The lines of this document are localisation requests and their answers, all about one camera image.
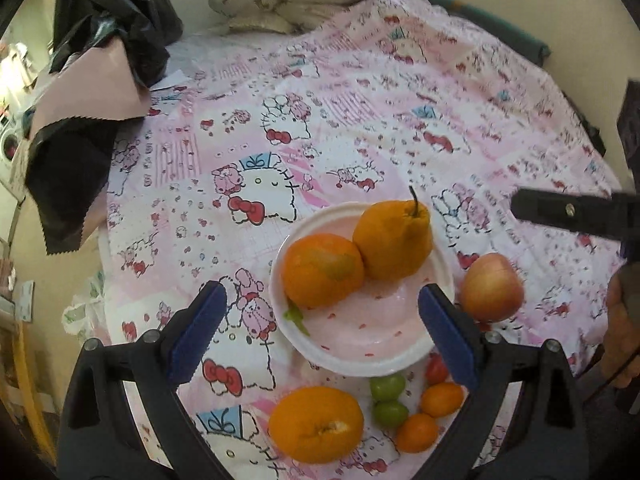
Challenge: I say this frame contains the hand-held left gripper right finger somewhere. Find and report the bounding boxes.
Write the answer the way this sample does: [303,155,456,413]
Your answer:
[415,284,588,480]

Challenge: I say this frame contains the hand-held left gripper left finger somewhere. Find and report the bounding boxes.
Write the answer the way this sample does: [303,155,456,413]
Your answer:
[57,280,228,480]

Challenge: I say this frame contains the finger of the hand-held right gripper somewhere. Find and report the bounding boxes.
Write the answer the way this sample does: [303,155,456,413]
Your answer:
[511,186,623,239]

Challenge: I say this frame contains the red cherry tomato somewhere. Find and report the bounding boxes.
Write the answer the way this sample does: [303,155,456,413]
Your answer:
[425,354,451,386]

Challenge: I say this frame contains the red yellow apple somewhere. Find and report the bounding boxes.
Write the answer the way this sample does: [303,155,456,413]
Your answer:
[459,253,526,323]

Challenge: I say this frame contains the small tangerine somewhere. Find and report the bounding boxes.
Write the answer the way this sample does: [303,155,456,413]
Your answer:
[395,412,440,453]
[420,382,465,418]

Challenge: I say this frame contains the white bowl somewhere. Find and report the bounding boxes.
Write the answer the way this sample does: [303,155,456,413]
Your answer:
[269,202,457,377]

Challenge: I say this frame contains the large orange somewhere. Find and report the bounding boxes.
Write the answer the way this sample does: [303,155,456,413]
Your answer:
[268,386,365,464]

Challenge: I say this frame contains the person's right hand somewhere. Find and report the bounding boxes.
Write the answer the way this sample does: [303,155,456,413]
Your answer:
[602,264,640,389]

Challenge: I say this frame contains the small green fruit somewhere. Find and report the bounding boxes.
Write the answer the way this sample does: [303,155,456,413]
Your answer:
[371,400,410,429]
[369,373,407,403]

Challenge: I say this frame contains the yellow pear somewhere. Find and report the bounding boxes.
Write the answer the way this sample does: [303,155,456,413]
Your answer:
[353,186,434,279]

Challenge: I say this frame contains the white plastic bag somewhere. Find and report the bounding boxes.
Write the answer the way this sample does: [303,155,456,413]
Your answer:
[62,270,108,336]

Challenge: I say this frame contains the orange with brown patch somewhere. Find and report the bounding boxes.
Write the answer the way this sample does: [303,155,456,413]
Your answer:
[281,234,365,336]

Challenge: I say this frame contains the pink cartoon printed blanket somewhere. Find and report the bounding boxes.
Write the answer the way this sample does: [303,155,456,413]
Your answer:
[97,0,626,480]

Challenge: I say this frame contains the white paper sheet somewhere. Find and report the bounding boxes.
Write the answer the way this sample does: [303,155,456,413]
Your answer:
[150,67,187,92]

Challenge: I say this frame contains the pink and black cloth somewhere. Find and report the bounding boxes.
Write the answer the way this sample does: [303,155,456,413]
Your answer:
[25,35,151,256]

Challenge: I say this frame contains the white washing machine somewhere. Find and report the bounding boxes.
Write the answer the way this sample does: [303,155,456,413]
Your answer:
[0,115,31,186]

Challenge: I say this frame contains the black jacket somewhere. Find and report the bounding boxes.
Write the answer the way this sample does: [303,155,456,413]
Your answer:
[50,0,183,88]

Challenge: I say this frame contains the teal padded rail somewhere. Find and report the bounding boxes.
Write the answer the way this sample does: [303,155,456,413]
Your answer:
[425,0,551,63]

